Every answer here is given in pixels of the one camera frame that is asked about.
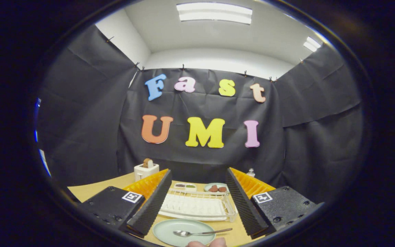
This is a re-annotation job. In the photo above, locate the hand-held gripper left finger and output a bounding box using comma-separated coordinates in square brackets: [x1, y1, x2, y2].
[79, 168, 173, 238]

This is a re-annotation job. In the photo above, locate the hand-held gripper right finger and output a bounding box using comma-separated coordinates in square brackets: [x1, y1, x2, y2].
[225, 167, 324, 240]

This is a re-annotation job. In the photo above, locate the white wire dish rack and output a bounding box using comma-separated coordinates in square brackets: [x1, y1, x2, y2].
[158, 188, 237, 223]

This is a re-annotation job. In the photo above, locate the pale green plate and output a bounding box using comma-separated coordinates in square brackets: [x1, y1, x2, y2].
[152, 219, 216, 247]
[204, 183, 229, 193]

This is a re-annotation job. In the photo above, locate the wooden handled metal spoon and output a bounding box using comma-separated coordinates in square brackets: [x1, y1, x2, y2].
[173, 228, 233, 237]

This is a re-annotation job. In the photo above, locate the white divided condiment dish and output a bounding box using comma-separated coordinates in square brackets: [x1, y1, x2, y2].
[174, 183, 197, 192]

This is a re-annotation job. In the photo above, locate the white toaster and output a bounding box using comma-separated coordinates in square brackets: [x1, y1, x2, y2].
[134, 163, 159, 182]

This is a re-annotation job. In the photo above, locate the black backdrop cloth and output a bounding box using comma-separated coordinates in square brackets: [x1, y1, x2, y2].
[36, 26, 364, 203]

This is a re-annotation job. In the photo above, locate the small ceiling light panel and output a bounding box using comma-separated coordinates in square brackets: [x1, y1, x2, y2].
[303, 36, 321, 52]

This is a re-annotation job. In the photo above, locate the large ceiling light panel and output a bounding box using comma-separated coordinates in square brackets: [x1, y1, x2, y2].
[176, 2, 253, 25]

